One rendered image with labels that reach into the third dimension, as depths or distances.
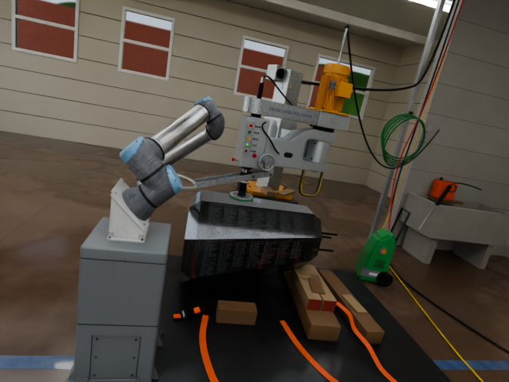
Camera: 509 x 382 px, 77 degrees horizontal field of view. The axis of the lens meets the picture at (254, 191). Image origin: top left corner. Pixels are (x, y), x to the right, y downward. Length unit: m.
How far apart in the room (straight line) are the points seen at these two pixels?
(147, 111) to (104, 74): 1.26
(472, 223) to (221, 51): 6.60
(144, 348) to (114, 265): 0.51
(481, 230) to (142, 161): 4.65
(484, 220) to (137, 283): 4.59
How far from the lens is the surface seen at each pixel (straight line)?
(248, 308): 2.61
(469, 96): 5.54
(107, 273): 1.74
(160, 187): 1.67
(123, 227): 1.72
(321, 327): 2.66
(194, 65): 8.70
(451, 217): 4.93
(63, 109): 9.22
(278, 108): 2.71
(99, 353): 2.03
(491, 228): 5.47
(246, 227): 2.58
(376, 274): 3.87
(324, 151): 2.97
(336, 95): 2.90
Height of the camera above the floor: 1.61
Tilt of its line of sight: 14 degrees down
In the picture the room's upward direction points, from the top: 11 degrees clockwise
